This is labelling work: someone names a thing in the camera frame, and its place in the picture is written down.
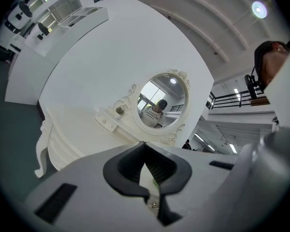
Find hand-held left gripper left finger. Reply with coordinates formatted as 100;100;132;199
24;141;160;232

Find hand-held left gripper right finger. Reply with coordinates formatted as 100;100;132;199
145;141;240;227

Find white dressing table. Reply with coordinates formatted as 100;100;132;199
34;105;145;178

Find black balcony railing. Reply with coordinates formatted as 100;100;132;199
207;89;271;110

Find oval ornate white mirror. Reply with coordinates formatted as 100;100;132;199
113;68;191;146

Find small dried flower ornament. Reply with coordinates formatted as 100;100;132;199
115;105;128;116

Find white shelving partition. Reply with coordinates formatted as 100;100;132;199
4;0;109;106

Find person's face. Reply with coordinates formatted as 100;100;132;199
262;44;290;86

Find white black wheeled robot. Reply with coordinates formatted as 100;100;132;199
36;22;50;41
3;0;33;33

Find round ceiling lamp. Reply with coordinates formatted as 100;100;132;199
251;0;268;19

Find black head-mounted camera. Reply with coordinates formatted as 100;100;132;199
244;65;265;100

